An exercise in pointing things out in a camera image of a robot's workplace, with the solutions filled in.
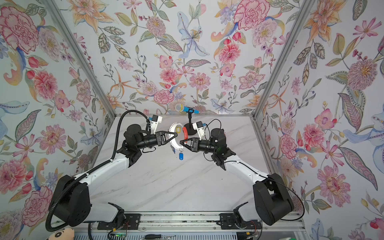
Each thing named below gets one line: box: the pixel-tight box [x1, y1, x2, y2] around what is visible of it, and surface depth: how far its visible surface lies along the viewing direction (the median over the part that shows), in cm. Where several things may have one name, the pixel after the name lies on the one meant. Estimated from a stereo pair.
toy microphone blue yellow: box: [175, 103, 200, 114], surface depth 95 cm
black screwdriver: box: [145, 234, 177, 240], surface depth 72 cm
